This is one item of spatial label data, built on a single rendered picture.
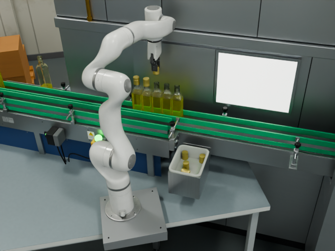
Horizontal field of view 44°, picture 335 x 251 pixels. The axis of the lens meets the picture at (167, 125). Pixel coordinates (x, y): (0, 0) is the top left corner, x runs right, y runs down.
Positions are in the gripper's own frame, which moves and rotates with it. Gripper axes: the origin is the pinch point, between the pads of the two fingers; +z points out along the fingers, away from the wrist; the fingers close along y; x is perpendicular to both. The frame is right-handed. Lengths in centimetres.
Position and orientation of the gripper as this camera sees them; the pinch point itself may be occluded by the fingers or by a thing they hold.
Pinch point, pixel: (155, 65)
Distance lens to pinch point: 222.7
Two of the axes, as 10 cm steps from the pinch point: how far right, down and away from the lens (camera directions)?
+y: -2.9, 5.8, -7.6
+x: 9.6, 1.5, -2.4
